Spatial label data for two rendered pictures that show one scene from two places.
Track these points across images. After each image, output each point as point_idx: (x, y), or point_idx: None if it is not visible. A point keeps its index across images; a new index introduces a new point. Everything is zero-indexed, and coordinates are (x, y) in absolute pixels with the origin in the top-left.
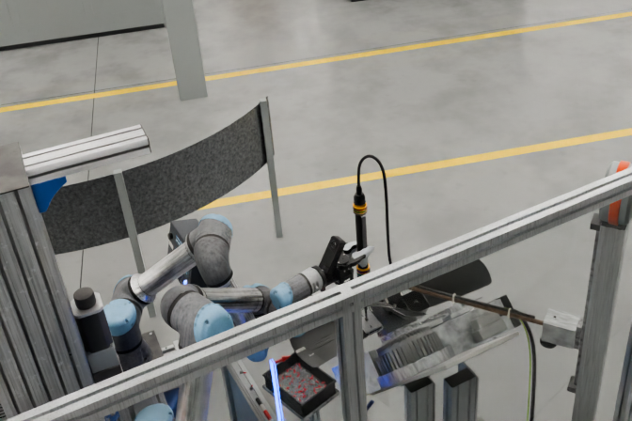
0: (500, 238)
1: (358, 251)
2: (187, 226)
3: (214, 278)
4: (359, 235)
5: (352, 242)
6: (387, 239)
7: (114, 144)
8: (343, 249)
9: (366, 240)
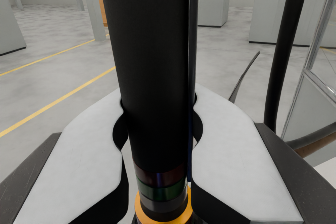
0: None
1: (162, 142)
2: None
3: None
4: None
5: (89, 118)
6: None
7: None
8: (70, 210)
9: (197, 35)
